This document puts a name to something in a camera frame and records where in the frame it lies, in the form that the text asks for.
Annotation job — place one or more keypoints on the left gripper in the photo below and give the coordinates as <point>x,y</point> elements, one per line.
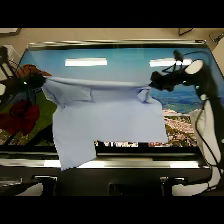
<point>35,81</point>

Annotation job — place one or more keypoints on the red garment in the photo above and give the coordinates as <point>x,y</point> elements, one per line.
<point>20,116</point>

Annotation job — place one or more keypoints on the brown garment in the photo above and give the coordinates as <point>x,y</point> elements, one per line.
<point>31,69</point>

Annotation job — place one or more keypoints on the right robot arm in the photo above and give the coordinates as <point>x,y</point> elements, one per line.
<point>208,83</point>

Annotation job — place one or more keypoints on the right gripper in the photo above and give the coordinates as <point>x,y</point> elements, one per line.
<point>161,81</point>

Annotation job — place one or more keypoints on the light blue shirt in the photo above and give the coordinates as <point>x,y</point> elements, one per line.
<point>110,120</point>

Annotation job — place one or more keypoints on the silver frame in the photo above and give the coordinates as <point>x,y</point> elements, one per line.
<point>140,163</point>

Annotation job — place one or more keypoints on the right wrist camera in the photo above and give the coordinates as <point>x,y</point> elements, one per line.
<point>178,58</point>

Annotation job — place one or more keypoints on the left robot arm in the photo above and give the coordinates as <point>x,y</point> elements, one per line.
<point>10,83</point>

